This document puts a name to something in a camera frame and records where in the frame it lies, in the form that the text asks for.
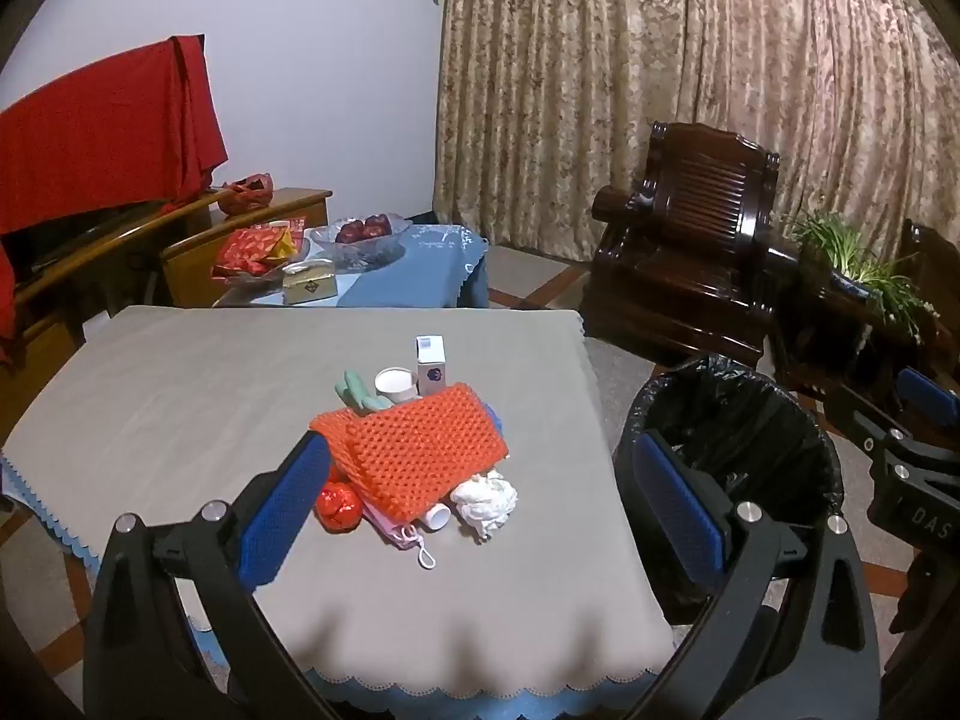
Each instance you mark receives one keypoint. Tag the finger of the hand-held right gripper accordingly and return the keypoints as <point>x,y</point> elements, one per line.
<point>851,411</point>
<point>926,394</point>

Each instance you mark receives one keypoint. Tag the red yellow snack packet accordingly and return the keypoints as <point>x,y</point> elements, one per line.
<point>251,251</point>

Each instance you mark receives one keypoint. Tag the glass fruit bowl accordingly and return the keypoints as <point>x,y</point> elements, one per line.
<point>360,255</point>

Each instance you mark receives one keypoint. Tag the beige patterned curtain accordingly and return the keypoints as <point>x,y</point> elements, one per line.
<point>675,52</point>

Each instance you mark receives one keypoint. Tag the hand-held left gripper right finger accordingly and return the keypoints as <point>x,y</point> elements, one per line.
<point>675,510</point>

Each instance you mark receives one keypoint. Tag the mint green plastic item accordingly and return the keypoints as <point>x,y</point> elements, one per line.
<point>360,394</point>

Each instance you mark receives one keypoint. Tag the potted green plant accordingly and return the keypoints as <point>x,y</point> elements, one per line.
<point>847,240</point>

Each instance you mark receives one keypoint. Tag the red plastic bag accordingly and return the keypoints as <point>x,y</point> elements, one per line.
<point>244,195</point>

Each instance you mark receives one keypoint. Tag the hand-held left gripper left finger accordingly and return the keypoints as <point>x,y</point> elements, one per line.
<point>289,502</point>

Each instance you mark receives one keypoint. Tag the light wooden chair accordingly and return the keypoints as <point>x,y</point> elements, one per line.
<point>45,334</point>

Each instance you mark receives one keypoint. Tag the white tissue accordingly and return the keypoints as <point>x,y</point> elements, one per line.
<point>484,499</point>

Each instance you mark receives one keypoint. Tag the blue plastic wrapper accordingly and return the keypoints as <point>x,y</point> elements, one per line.
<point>493,414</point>

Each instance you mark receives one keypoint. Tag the trash bin with black bag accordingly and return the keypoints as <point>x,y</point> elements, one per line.
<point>735,420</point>

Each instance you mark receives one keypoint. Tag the red plastic wrapper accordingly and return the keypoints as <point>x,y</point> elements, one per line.
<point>341,506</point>

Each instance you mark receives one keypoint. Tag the paper cup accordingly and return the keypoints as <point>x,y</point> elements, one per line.
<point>394,384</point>

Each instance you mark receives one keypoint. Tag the red cloth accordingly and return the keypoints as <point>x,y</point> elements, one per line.
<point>97,135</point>

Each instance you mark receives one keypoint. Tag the pink face mask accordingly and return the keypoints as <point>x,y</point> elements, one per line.
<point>390,529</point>

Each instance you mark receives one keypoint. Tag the gold tissue box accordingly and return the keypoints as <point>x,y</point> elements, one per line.
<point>309,286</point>

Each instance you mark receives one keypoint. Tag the dark wooden armchair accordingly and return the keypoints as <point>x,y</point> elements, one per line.
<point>937,247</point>
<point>697,195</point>

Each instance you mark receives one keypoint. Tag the red apples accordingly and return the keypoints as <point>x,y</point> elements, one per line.
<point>360,230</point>

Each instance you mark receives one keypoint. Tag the dark wooden side table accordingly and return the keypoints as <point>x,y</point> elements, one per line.
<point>817,300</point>

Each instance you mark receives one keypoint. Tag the small white tube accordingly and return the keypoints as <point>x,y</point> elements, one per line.
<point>439,516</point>

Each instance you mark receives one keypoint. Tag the grey tablecloth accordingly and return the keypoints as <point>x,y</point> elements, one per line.
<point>187,405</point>

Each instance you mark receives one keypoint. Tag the white and blue carton box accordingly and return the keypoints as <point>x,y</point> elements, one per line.
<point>431,371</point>

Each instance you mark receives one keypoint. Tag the orange foam net sleeve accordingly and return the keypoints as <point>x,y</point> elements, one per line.
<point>420,450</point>

